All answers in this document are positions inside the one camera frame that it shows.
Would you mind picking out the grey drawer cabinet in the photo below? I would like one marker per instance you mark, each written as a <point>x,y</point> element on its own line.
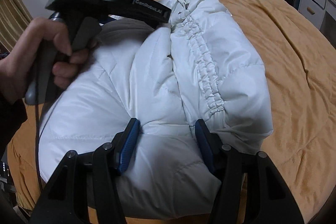
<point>316,10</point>

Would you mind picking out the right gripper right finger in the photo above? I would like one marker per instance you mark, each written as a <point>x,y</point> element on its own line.
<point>214,153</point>

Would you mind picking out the person left hand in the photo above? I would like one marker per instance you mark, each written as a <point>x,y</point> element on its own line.
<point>15,67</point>

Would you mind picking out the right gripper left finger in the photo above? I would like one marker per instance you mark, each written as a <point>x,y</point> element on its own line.
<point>120,150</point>

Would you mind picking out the mustard yellow bed quilt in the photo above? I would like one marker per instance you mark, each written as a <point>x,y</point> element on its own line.
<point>300,72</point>

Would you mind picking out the white puffer jacket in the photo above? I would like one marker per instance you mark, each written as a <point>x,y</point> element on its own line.
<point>199,65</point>

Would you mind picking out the striped olive curtain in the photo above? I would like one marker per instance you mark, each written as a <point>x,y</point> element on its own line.
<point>13,21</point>

